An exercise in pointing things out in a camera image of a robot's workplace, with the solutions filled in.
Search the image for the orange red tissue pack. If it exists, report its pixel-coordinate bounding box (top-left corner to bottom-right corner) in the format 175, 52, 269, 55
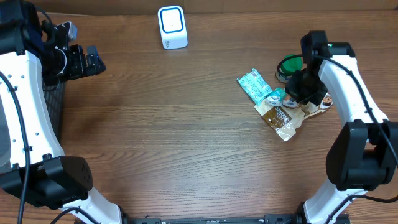
282, 97, 300, 108

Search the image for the green cap white bottle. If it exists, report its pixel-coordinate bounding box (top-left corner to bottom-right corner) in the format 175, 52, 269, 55
275, 54, 303, 83

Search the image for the teal Kleenex tissue pack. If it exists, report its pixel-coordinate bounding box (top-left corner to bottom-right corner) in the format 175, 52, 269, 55
266, 88, 286, 107

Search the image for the beige clear plastic pouch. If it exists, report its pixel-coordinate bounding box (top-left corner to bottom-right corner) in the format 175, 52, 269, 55
254, 93, 333, 141

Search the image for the green toilet tissue wipes pack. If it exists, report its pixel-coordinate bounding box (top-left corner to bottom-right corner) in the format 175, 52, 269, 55
237, 68, 272, 106

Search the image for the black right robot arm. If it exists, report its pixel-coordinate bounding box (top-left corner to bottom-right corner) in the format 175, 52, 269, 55
285, 30, 397, 223

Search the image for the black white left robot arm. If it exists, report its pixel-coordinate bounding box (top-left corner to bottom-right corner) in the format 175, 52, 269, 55
1, 1, 129, 223

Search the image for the white barcode scanner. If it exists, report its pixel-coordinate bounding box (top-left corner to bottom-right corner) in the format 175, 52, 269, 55
157, 6, 188, 50

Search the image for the grey plastic shopping basket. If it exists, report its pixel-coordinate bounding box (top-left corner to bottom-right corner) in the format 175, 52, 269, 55
1, 84, 65, 174

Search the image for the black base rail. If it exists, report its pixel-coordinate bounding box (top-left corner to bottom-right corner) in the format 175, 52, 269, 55
122, 214, 307, 224

